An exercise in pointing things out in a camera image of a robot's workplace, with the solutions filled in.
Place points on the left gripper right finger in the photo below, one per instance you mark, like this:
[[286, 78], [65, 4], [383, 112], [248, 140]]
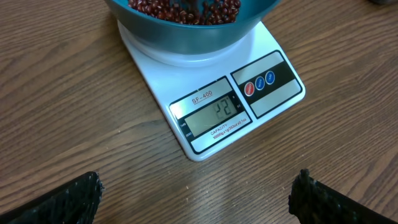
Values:
[[313, 202]]

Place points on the clear plastic container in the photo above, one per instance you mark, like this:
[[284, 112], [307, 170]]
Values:
[[384, 2]]

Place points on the white digital kitchen scale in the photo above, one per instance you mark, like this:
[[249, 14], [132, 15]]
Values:
[[211, 100]]

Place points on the red beans in bowl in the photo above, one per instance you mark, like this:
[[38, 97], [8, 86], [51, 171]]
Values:
[[191, 12]]

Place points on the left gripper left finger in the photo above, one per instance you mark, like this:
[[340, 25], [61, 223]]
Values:
[[75, 201]]

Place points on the teal blue bowl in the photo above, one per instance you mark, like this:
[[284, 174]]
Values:
[[190, 39]]

